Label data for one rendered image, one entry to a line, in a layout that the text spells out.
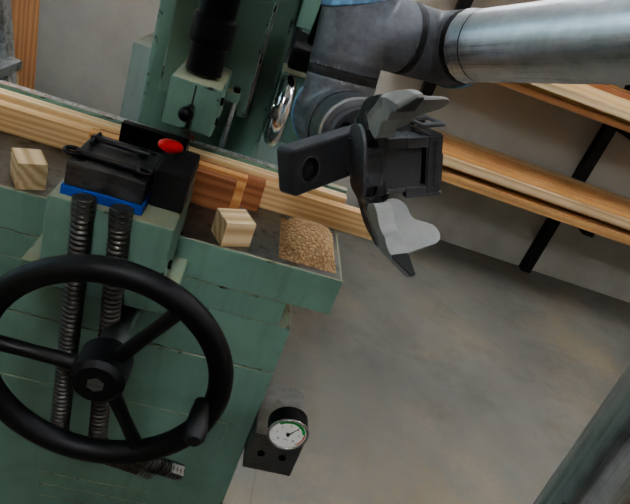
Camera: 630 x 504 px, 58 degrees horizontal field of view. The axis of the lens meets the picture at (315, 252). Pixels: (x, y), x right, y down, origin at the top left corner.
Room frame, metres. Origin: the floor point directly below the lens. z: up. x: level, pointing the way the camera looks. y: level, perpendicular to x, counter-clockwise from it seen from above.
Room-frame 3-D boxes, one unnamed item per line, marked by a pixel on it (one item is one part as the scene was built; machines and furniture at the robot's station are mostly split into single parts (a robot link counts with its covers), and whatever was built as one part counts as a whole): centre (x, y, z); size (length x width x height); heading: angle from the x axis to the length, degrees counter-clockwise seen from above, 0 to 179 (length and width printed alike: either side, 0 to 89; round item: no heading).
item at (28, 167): (0.64, 0.38, 0.92); 0.05 x 0.04 x 0.04; 43
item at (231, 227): (0.69, 0.12, 0.92); 0.04 x 0.04 x 0.04; 39
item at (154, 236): (0.61, 0.24, 0.91); 0.15 x 0.14 x 0.09; 101
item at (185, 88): (0.82, 0.24, 1.03); 0.14 x 0.07 x 0.09; 11
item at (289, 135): (1.01, 0.12, 1.02); 0.09 x 0.07 x 0.12; 101
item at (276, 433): (0.65, -0.06, 0.65); 0.06 x 0.04 x 0.08; 101
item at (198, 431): (0.45, 0.05, 0.81); 0.06 x 0.03 x 0.03; 11
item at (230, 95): (0.87, 0.21, 1.00); 0.02 x 0.02 x 0.10; 11
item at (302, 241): (0.76, 0.01, 0.91); 0.12 x 0.09 x 0.03; 11
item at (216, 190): (0.75, 0.23, 0.93); 0.18 x 0.02 x 0.05; 101
